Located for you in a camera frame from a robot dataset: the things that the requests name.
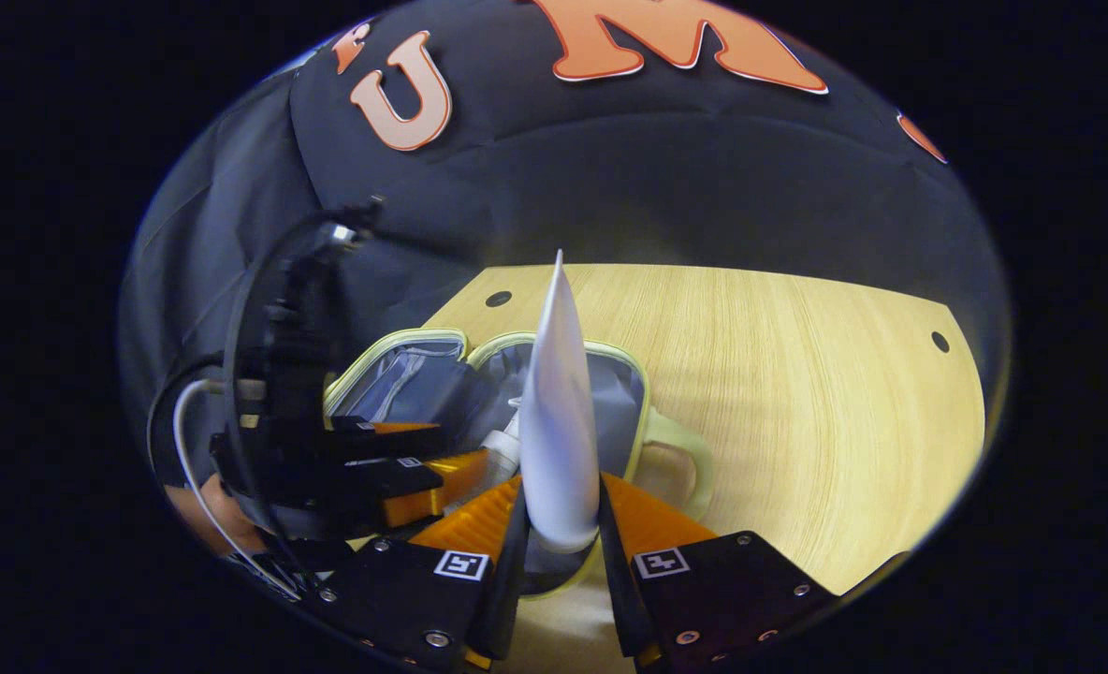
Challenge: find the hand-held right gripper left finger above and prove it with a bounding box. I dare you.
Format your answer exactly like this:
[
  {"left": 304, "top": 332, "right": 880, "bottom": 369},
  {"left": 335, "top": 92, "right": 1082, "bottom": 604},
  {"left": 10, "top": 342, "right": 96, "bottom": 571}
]
[{"left": 306, "top": 473, "right": 532, "bottom": 670}]

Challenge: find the white squeeze tube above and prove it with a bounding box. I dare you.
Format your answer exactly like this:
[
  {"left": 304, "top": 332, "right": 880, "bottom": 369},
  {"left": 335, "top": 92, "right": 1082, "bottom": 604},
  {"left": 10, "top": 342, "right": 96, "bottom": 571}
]
[{"left": 518, "top": 248, "right": 602, "bottom": 553}]

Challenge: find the small clear white-capped bottle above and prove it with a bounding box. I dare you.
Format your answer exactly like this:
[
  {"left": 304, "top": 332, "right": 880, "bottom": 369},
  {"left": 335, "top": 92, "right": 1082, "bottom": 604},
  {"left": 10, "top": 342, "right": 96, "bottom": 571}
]
[{"left": 442, "top": 412, "right": 525, "bottom": 511}]

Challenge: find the pale yellow suitcase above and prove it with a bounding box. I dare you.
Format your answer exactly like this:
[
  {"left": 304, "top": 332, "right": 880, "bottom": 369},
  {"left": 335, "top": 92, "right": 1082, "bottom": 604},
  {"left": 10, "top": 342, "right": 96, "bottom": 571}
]
[{"left": 322, "top": 328, "right": 714, "bottom": 600}]

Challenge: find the white cable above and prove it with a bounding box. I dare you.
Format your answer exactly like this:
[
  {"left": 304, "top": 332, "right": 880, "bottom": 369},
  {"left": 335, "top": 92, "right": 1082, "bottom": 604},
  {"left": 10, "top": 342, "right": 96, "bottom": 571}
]
[{"left": 172, "top": 379, "right": 302, "bottom": 600}]

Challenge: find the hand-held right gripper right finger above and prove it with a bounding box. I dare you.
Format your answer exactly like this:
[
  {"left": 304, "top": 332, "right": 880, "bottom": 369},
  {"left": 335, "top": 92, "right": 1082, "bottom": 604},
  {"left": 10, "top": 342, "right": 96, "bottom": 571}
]
[{"left": 596, "top": 471, "right": 840, "bottom": 670}]

